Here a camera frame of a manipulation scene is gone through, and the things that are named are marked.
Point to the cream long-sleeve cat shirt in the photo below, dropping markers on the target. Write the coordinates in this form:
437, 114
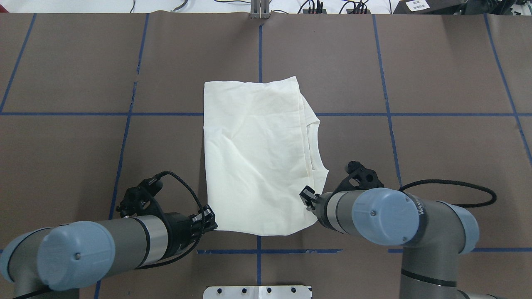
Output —
261, 150

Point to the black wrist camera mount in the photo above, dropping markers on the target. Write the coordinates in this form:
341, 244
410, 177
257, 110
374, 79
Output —
140, 200
358, 178

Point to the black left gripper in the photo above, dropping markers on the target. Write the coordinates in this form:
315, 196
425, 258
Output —
179, 228

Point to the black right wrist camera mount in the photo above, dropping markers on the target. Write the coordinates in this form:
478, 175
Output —
358, 178

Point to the black box with label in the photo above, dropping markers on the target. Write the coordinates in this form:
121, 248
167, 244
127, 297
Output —
429, 7

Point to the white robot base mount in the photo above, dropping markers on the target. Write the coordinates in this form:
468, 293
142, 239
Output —
259, 292

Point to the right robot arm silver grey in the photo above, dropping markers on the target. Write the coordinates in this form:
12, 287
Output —
433, 234

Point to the aluminium frame post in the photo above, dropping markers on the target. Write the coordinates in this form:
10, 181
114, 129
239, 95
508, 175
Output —
260, 9

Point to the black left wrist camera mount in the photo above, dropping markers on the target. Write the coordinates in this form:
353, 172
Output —
140, 200

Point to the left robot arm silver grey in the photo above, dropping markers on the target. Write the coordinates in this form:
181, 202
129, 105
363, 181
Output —
58, 262

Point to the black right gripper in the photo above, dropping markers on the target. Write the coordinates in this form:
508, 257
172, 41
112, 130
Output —
320, 204

